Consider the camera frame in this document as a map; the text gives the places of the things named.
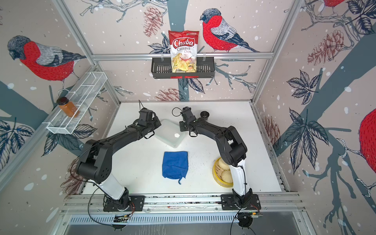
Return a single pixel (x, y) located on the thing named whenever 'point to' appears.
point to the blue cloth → (175, 164)
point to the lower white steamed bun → (226, 176)
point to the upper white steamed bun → (223, 165)
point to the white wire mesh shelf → (82, 96)
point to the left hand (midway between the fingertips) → (162, 118)
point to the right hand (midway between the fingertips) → (182, 124)
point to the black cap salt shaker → (204, 114)
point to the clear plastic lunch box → (170, 132)
